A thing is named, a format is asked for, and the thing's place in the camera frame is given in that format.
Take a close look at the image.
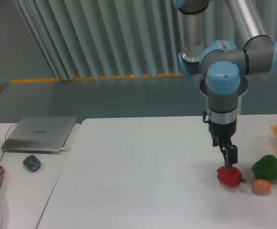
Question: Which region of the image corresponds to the red bell pepper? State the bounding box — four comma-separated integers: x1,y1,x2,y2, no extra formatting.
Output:
216,166,246,188

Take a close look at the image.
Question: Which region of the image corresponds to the silver closed laptop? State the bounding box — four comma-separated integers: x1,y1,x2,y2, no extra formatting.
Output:
1,116,76,154

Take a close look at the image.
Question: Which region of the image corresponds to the black mouse cable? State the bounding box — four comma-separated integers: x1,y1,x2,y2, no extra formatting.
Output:
0,121,22,167

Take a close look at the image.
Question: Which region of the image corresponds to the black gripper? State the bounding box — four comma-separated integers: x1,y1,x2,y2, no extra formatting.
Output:
203,110,238,168

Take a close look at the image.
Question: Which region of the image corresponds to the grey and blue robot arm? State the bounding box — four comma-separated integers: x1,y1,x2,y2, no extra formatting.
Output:
174,0,277,168

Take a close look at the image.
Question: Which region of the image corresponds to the green bell pepper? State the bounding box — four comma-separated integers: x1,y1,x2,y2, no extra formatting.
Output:
252,155,277,181

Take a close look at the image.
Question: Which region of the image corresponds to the white usb plug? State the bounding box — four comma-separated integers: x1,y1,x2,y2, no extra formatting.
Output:
61,148,71,152

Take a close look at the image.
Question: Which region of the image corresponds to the brown egg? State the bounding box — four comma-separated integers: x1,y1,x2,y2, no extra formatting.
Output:
252,179,272,194

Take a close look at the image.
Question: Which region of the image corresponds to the white folding partition screen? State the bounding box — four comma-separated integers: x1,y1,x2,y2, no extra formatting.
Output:
13,0,248,81

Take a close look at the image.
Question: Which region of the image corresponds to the black computer mouse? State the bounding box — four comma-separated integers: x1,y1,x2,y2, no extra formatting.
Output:
23,155,41,172

